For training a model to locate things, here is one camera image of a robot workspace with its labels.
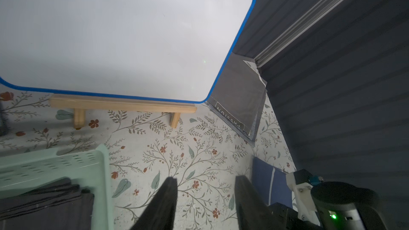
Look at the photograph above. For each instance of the blue framed whiteboard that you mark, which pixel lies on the blue framed whiteboard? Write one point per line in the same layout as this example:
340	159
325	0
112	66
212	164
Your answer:
163	50

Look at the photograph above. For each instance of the dark grey checked pillowcase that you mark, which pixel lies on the dark grey checked pillowcase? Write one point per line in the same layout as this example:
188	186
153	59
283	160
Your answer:
60	205

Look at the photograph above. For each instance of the mint green plastic basket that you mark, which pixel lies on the mint green plastic basket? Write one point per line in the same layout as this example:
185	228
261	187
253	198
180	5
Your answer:
90	169

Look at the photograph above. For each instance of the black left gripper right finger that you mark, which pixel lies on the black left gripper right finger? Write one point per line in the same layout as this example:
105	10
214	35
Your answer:
252	212

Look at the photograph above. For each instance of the navy blue striped pillowcase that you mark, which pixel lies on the navy blue striped pillowcase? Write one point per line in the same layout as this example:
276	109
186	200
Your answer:
270	183

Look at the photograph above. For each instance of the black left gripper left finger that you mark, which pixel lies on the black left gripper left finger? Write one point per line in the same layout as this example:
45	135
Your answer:
160	213

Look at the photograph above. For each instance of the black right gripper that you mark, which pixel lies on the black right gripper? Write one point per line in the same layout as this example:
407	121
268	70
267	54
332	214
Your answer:
328	205

